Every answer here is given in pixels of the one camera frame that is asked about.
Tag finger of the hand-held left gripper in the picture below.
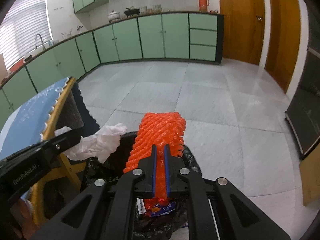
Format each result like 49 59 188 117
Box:
47 127 83 170

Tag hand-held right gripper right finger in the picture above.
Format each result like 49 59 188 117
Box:
164 144 290 240

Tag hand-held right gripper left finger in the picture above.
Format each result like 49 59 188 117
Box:
30 144 158 240

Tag white plastic bag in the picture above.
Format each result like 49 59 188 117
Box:
55 123 128 163

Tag blue snack packet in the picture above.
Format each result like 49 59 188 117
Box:
147 200 178 217

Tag orange foam net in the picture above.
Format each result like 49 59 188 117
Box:
123 112 187 205

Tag trash bin with black bag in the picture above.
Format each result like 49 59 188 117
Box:
80 130 218 240

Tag black scalloped cloth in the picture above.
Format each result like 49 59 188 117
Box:
56 82 100 138

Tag white printed packet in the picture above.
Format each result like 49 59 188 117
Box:
136 199 147 215

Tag blue printed tablecloth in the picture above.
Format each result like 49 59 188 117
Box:
0 77 70 160

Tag red basin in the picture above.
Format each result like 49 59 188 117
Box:
10 60 25 72

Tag steel faucet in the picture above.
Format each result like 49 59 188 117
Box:
35 33 47 50

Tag window blinds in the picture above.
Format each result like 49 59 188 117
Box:
0 0 52 70

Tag green lower kitchen cabinets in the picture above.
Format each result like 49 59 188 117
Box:
0 12 224 120

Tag white pot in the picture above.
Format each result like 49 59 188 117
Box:
108 10 122 22

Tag cardboard box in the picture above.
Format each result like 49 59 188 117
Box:
299 152 320 207

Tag black glass cabinet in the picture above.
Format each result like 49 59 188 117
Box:
285 47 320 159

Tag glass jars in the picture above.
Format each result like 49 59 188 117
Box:
140 5 162 14

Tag wooden door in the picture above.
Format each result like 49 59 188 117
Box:
217 0 265 67
264 0 302 92

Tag orange thermos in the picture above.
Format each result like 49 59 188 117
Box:
197 0 210 12

